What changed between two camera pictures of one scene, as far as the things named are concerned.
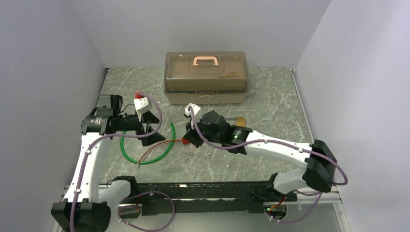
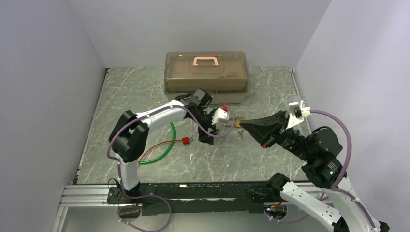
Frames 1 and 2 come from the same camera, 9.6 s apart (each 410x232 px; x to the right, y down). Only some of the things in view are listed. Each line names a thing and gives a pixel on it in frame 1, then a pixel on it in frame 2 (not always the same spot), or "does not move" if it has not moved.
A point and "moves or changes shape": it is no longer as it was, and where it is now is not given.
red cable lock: [184, 141] does not move
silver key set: [190, 157] moves or changes shape
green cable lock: [153, 161] does not move
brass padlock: [240, 121] does not move
